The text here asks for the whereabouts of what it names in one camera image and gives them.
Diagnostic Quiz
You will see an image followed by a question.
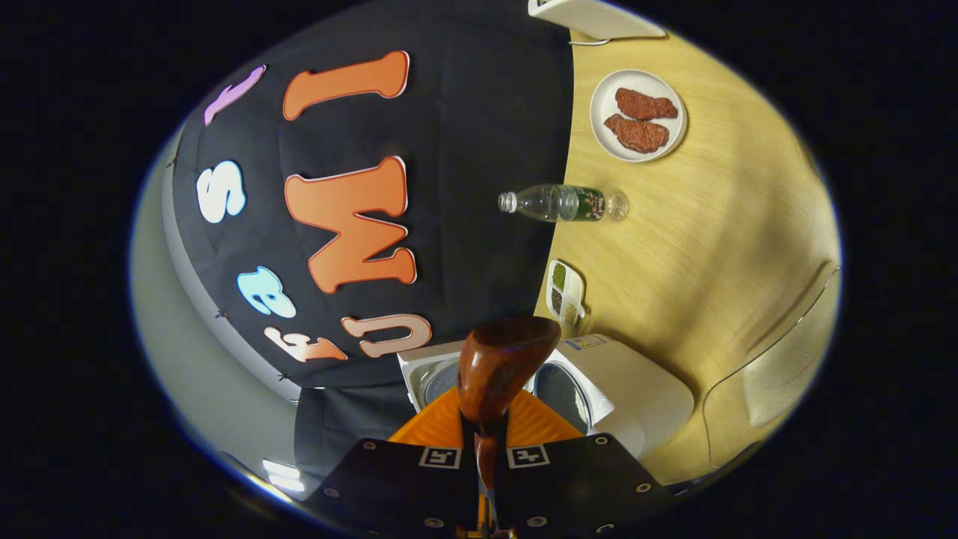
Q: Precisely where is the ceiling light panel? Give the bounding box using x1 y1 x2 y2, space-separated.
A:
262 458 308 495

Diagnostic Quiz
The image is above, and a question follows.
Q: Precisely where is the black backdrop cloth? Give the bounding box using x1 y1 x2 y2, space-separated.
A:
161 0 576 480

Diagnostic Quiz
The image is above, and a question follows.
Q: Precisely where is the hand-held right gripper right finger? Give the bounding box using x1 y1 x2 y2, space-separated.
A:
494 389 674 539

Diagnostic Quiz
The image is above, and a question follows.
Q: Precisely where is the brown wooden spoon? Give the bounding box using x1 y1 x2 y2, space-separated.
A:
457 316 562 491

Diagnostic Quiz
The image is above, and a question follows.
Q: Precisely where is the white round plate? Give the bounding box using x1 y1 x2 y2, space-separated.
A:
590 69 688 163

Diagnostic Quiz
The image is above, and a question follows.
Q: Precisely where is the red meat piece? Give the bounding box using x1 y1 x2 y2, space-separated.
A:
604 114 671 154
615 88 679 122

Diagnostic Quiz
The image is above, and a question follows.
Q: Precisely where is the white divided bean dish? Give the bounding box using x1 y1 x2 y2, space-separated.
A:
545 259 587 328

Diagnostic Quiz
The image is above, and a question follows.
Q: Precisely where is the white toaster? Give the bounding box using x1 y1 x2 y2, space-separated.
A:
528 0 667 40

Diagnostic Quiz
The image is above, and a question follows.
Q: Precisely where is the white rice cooker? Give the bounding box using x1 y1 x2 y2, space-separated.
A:
397 333 695 461

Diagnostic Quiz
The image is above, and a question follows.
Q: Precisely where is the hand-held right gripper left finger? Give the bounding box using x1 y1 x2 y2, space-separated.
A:
303 386 480 539

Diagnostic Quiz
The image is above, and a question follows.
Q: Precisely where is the clear water bottle green label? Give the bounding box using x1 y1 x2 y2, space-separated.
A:
498 184 629 223

